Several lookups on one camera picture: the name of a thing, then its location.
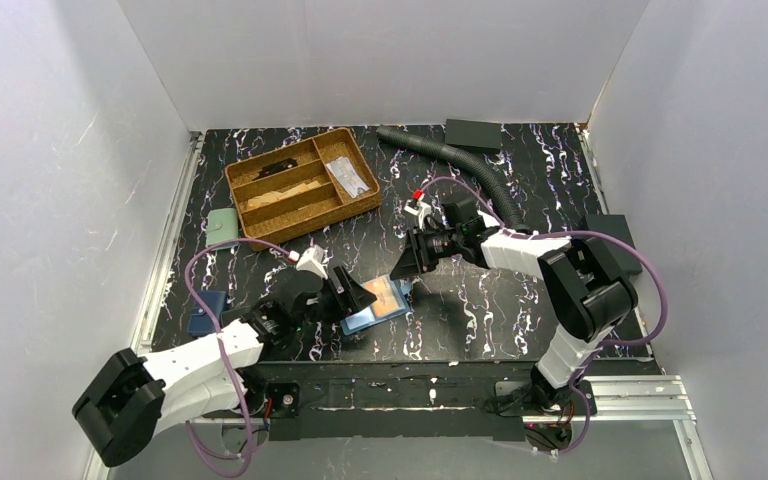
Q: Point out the black flat box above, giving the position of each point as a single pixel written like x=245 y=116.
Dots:
x=474 y=136

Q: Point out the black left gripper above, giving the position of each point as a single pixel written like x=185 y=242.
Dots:
x=334 y=292

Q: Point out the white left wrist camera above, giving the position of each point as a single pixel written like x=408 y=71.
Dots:
x=310 y=260

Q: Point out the dark blue wallet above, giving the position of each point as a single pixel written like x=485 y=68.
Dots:
x=200 y=323

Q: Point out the woven wicker organizer tray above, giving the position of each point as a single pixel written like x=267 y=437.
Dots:
x=309 y=211

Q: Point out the silver VIP credit card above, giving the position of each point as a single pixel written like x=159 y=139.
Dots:
x=353 y=186

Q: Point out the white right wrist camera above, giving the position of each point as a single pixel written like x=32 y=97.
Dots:
x=419 y=209

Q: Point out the wooden utensil in tray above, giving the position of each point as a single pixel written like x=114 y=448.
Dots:
x=274 y=196

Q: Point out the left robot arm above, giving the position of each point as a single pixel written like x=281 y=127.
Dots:
x=133 y=398

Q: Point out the green small wallet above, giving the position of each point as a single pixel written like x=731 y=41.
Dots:
x=222 y=227

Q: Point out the light blue card holder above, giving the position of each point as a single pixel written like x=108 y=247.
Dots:
x=366 y=318

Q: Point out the orange VIP credit card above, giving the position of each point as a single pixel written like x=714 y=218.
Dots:
x=390 y=301

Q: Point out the black item in tray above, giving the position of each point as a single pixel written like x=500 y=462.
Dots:
x=276 y=167

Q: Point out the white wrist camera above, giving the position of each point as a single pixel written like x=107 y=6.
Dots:
x=419 y=209
x=310 y=260

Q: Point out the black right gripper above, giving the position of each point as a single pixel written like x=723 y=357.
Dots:
x=415 y=250

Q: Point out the white card in tray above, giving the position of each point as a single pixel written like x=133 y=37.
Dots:
x=341 y=167

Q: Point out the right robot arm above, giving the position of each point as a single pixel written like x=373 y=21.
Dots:
x=588 y=290

